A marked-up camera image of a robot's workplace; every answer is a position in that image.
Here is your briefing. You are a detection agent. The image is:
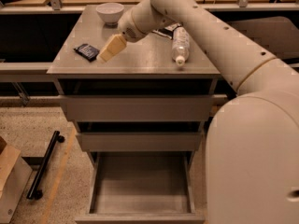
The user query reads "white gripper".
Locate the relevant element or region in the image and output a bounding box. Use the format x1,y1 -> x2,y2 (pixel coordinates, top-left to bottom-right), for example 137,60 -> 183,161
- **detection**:
96,9 -> 145,63

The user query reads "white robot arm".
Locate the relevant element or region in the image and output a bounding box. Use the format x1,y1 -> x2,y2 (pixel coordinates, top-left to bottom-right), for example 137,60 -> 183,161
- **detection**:
99,0 -> 299,224

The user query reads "grey top drawer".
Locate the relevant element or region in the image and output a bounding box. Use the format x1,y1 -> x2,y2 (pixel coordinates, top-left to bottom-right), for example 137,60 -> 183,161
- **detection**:
60,95 -> 212,122

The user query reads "grey drawer cabinet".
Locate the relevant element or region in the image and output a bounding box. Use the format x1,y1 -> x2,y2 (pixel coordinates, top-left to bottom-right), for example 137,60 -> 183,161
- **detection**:
47,5 -> 223,224

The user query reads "grey middle drawer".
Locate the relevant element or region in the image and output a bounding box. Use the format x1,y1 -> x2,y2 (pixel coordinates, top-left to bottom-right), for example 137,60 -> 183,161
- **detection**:
77,133 -> 201,152

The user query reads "grey open bottom drawer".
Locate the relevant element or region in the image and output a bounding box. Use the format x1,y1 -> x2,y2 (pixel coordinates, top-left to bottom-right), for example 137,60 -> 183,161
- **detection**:
75,152 -> 204,224

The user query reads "white ceramic bowl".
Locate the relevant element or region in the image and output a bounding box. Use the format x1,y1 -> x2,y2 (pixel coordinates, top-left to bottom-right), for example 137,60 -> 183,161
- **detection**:
96,3 -> 124,25

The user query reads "blue white snack bag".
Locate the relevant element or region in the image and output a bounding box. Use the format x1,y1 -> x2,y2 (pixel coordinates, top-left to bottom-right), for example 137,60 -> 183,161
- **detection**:
153,23 -> 180,39

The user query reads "clear plastic water bottle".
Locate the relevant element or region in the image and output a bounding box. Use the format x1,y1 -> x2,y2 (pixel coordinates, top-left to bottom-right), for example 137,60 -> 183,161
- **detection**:
172,27 -> 190,67

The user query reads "long grey workbench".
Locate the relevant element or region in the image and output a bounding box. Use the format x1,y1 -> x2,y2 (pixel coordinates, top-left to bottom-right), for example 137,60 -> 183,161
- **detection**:
0,4 -> 299,83

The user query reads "cardboard box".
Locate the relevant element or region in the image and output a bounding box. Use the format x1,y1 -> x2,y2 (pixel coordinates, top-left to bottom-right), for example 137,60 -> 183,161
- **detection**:
0,136 -> 21,198

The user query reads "black wheeled bar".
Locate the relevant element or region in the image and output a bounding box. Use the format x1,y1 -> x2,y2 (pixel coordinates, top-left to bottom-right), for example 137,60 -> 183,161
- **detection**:
24,131 -> 64,200

